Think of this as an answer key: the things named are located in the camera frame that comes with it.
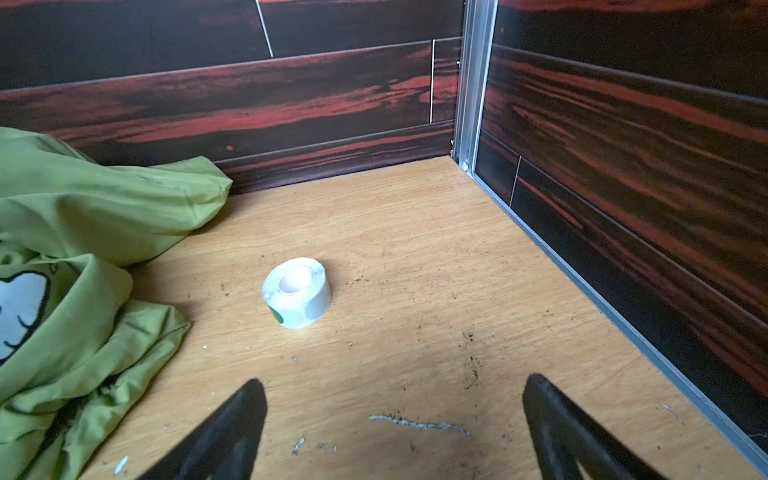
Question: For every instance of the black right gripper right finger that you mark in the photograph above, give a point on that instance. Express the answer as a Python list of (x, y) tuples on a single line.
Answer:
[(570, 444)]

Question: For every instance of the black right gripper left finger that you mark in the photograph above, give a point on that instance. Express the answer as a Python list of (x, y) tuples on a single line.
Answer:
[(225, 445)]

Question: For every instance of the green Snoopy zip jacket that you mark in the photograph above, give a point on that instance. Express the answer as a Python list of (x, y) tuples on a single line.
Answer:
[(77, 350)]

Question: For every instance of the white sticker tape roll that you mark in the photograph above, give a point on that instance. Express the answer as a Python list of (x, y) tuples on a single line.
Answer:
[(297, 292)]

